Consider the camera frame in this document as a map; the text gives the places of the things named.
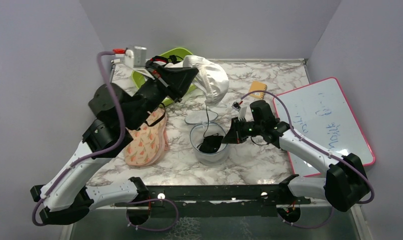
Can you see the white mesh laundry bag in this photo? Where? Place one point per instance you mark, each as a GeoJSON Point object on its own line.
{"type": "Point", "coordinates": [198, 120]}

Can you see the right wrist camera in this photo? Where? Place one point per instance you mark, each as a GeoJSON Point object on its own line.
{"type": "Point", "coordinates": [240, 108]}

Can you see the pink framed whiteboard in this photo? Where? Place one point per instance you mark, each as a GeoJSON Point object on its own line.
{"type": "Point", "coordinates": [321, 112]}

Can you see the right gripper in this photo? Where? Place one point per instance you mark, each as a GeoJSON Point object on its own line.
{"type": "Point", "coordinates": [234, 135]}

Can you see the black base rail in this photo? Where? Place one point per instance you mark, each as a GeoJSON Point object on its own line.
{"type": "Point", "coordinates": [204, 201]}

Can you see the red black garment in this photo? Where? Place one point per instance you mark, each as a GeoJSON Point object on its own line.
{"type": "Point", "coordinates": [172, 61]}

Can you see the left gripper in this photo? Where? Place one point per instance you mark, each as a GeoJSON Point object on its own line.
{"type": "Point", "coordinates": [177, 79]}

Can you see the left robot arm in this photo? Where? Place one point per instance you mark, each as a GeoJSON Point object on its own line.
{"type": "Point", "coordinates": [66, 199]}

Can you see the floral peach laundry bag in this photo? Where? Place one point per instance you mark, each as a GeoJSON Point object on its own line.
{"type": "Point", "coordinates": [150, 143]}

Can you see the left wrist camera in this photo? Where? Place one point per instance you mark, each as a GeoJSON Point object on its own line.
{"type": "Point", "coordinates": [134, 58]}

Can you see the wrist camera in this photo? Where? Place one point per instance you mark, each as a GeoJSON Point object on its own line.
{"type": "Point", "coordinates": [240, 108]}
{"type": "Point", "coordinates": [134, 58]}

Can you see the black bra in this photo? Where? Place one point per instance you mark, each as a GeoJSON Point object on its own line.
{"type": "Point", "coordinates": [211, 143]}

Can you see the small orange notebook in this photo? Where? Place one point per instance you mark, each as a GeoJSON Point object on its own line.
{"type": "Point", "coordinates": [257, 90]}

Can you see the green plastic basin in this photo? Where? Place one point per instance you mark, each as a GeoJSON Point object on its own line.
{"type": "Point", "coordinates": [139, 81]}

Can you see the white bra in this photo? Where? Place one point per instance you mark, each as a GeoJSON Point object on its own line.
{"type": "Point", "coordinates": [211, 79]}

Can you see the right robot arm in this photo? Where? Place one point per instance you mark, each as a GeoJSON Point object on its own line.
{"type": "Point", "coordinates": [345, 181]}

